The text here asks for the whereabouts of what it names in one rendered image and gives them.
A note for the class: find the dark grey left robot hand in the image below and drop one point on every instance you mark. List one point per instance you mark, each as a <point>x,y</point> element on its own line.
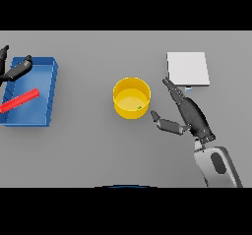
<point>17,70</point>

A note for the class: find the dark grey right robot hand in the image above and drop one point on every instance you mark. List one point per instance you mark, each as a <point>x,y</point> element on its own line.
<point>193,115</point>

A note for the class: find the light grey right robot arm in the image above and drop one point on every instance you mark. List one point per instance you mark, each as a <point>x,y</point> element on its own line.
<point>218,165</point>

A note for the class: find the red beaker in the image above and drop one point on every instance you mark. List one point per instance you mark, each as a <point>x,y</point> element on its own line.
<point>19,100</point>

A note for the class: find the pale square measuring scale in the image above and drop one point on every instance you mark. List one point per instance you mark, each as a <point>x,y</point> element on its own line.
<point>187,68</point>

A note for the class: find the green nut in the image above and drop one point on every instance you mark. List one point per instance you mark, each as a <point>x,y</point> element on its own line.
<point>139,107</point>

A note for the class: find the yellow bowl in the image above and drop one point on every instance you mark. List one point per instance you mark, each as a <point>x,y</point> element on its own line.
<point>132,98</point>

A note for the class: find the blue tray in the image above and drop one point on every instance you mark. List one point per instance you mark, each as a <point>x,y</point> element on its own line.
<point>30,91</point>

